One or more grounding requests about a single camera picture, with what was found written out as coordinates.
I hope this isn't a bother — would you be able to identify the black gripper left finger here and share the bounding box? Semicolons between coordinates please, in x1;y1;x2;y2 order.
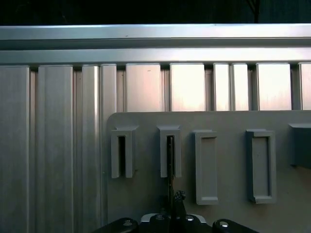
93;175;173;233

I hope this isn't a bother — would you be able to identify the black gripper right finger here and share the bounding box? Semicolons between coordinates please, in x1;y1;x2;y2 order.
173;189;255;233

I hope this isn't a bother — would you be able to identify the green RAM stick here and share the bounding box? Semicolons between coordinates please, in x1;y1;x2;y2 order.
167;136;176;195

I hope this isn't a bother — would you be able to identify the grey parts rack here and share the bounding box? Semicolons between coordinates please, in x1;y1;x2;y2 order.
106;110;311;233

